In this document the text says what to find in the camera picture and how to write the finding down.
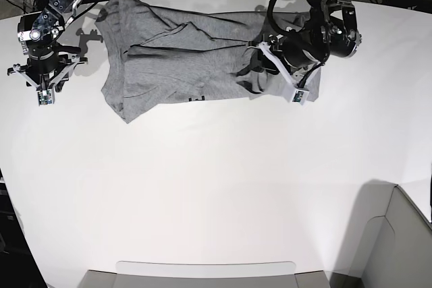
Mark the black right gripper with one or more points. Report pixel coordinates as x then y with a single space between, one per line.
41 71

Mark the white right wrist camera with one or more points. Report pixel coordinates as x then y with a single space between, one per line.
46 94

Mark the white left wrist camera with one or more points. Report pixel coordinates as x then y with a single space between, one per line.
301 86

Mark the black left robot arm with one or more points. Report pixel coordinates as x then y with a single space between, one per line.
330 29

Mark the grey T-shirt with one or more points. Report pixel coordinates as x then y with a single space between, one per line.
159 55

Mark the grey bin at right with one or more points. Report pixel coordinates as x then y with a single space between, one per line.
401 256

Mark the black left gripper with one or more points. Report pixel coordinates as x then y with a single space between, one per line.
292 57

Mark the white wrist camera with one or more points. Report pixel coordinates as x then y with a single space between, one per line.
46 94
301 86

